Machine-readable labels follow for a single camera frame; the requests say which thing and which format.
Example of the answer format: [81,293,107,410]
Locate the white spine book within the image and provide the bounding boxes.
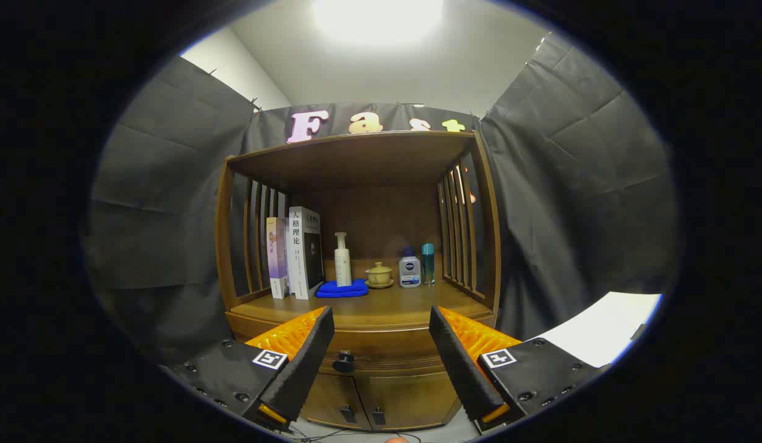
[287,206,325,300]

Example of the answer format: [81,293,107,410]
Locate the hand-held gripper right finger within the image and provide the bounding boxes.
[429,305,610,436]

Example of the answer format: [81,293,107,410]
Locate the white and grey box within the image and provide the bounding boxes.
[531,292,664,369]

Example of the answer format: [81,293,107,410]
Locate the wooden cabinet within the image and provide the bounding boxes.
[215,129,503,433]

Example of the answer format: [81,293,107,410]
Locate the wooden countertop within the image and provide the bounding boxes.
[229,258,497,330]

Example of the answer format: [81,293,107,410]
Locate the white bottle with blue cap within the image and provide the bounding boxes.
[398,247,422,289]

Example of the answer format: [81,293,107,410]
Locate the blue folded cloth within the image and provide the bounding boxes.
[316,278,370,299]

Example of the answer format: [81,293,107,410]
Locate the wooden cabinet door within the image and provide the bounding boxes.
[355,369,462,433]
[298,371,372,431]

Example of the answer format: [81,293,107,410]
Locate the wooden drawer with black knob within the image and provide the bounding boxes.
[230,320,497,377]

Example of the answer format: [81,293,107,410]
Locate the purple spine book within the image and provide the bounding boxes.
[266,217,290,300]

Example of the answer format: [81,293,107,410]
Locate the black backdrop cloth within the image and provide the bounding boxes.
[85,34,680,367]

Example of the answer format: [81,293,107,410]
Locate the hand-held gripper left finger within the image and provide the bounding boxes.
[162,306,336,434]

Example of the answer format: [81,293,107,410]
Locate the white pump bottle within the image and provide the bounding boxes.
[334,232,353,288]

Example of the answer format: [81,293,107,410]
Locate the yellow lidded ceramic teacup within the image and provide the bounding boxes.
[364,261,395,290]

